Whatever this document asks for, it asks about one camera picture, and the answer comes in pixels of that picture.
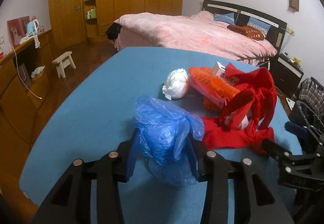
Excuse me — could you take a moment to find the blue plastic bag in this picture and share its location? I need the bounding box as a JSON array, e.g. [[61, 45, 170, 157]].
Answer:
[[133, 96, 204, 187]]

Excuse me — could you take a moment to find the blue table mat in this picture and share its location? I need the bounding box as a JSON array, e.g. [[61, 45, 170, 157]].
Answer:
[[19, 46, 303, 224]]

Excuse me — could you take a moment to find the wooden side desk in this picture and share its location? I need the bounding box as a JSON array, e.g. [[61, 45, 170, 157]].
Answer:
[[1, 30, 56, 146]]

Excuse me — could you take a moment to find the blue pillow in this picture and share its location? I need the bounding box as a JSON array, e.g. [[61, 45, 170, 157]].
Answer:
[[247, 17, 271, 36], [214, 13, 235, 25]]

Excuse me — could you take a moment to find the plaid shirt on chair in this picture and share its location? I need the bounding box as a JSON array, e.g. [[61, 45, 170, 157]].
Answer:
[[298, 77, 323, 119]]

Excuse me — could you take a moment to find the dark wooden headboard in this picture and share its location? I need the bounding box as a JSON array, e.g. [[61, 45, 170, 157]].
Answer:
[[201, 0, 287, 51]]

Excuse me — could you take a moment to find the red knitted cloth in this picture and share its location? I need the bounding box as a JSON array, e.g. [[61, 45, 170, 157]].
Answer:
[[201, 64, 277, 155]]

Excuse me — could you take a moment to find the bed with pink duvet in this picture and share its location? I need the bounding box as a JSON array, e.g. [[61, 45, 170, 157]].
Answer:
[[106, 11, 277, 65]]

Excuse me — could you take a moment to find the orange bristly mat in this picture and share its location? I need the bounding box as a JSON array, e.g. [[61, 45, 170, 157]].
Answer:
[[188, 66, 240, 112]]

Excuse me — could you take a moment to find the white plastic bag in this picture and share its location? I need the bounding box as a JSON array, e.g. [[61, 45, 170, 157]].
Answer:
[[162, 69, 189, 101]]

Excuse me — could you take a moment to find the left blue pillow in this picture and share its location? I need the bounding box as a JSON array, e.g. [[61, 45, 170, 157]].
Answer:
[[214, 13, 235, 25]]

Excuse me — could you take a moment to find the brown dotted pillow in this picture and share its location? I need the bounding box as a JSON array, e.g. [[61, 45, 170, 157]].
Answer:
[[227, 25, 265, 41]]

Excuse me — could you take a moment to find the red gift bag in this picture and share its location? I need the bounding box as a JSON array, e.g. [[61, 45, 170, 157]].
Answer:
[[7, 16, 30, 48]]

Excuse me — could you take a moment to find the small white carton box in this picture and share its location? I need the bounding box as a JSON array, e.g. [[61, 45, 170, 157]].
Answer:
[[211, 61, 226, 77]]

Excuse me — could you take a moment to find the small white stool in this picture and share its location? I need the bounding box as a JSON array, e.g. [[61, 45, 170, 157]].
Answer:
[[52, 51, 76, 78]]

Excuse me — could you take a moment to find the right wall lamp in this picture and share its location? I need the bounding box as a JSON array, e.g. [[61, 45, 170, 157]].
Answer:
[[289, 0, 299, 12]]

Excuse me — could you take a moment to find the black lined trash bin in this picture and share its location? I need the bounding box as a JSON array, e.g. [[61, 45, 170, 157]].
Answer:
[[288, 101, 323, 133]]

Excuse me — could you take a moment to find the yellow plush toy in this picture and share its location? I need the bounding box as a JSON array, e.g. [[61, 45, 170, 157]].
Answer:
[[293, 57, 301, 66]]

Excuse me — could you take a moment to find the black white nightstand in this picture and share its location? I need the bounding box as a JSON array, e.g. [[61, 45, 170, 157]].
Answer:
[[270, 53, 304, 98]]

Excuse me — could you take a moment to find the right blue pillow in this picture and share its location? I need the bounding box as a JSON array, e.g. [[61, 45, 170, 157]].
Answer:
[[247, 17, 271, 36]]

